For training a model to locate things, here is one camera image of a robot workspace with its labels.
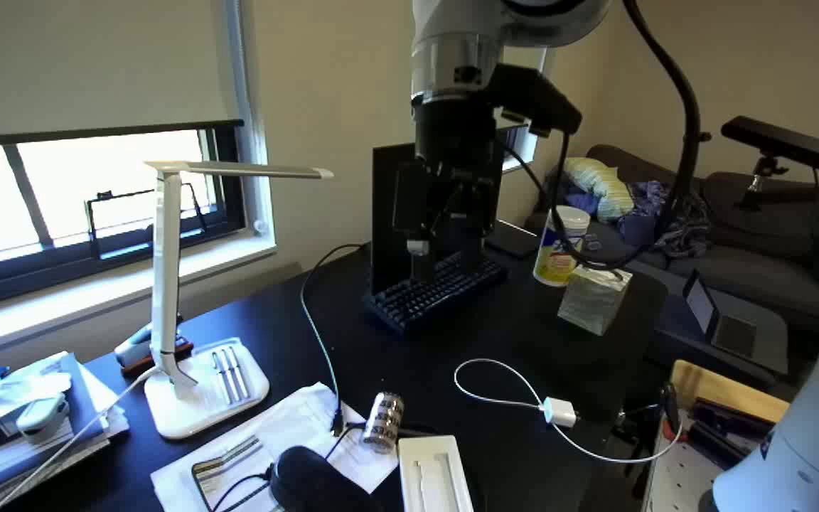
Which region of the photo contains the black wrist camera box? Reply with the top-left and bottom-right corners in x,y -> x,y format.
493,64 -> 585,141

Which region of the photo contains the black framed window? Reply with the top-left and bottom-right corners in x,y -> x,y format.
0,118 -> 251,307

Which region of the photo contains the dark grey couch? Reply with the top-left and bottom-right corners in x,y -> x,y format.
521,141 -> 819,330

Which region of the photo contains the silver pen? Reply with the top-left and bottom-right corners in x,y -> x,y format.
225,345 -> 254,402
210,348 -> 238,406

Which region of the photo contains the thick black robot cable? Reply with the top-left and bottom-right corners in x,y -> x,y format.
545,0 -> 706,274

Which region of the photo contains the white desk lamp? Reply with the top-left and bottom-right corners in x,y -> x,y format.
139,156 -> 335,443

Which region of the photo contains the blue crumpled cloth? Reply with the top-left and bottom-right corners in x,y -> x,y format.
567,180 -> 710,266

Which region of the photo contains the teal white small device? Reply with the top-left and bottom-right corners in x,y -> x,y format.
12,391 -> 76,443

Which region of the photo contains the yellow disinfectant wipes canister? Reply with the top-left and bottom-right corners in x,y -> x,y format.
531,202 -> 594,291

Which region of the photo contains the silver metal tool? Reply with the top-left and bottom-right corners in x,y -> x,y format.
188,432 -> 266,489

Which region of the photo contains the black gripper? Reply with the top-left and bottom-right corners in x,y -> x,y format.
407,95 -> 510,281

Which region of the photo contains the white lamp power cord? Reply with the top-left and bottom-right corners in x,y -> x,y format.
0,368 -> 163,512

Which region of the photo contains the black computer mouse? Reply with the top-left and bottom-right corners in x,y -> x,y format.
266,443 -> 360,512

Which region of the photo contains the patterned tissue box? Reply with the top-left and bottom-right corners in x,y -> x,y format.
554,263 -> 636,340

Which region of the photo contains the white moulded tray box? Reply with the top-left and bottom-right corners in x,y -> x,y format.
396,432 -> 478,512

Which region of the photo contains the open grey laptop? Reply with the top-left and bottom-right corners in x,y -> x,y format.
679,269 -> 793,379

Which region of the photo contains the white charger adapter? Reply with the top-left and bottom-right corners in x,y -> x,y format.
537,395 -> 581,432

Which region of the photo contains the black camera on stand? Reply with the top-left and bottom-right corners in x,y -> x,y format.
720,113 -> 819,209

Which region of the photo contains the blue white handheld device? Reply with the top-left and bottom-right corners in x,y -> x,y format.
110,321 -> 194,377

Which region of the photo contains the black keyboard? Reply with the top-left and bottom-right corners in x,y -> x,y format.
360,251 -> 510,335

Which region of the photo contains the white charger cable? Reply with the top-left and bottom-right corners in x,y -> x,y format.
450,357 -> 692,470

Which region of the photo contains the printed white paper sheet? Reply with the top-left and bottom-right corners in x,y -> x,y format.
148,381 -> 403,512

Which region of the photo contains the white roller blind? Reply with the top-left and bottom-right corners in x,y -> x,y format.
0,0 -> 245,149

